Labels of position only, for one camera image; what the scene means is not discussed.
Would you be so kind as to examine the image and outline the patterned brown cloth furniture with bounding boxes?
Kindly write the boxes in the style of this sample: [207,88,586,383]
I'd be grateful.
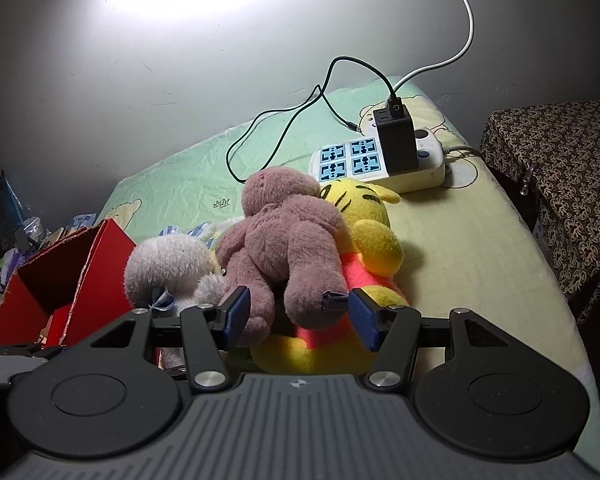
[480,100,600,302]

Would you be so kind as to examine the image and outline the pink plush bear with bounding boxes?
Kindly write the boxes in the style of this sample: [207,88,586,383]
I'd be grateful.
[214,167,351,348]

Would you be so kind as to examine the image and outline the red cardboard box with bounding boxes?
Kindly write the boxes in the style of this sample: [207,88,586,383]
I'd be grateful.
[0,219,135,348]

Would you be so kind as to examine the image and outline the white power strip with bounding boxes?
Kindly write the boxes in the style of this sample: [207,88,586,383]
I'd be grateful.
[309,129,446,194]

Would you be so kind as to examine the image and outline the yellow tiger plush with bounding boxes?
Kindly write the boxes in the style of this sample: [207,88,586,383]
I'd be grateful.
[251,178,407,375]

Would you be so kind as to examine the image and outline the white bunny plush blue bow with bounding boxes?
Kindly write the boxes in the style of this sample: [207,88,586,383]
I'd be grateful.
[124,233,227,316]

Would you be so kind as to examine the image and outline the blue bag with clips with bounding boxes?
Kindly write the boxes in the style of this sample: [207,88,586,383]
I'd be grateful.
[0,170,31,252]

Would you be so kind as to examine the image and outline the black power adapter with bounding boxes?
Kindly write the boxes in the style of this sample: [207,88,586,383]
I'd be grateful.
[373,104,418,176]

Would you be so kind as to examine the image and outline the white power cable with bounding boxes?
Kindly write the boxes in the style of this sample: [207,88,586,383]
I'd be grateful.
[392,0,476,92]

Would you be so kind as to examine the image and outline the black charging cable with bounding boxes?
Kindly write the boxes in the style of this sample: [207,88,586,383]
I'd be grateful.
[225,55,402,184]

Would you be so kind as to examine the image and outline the pastel cartoon bed sheet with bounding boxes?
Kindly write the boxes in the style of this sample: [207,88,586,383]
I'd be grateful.
[94,75,600,476]

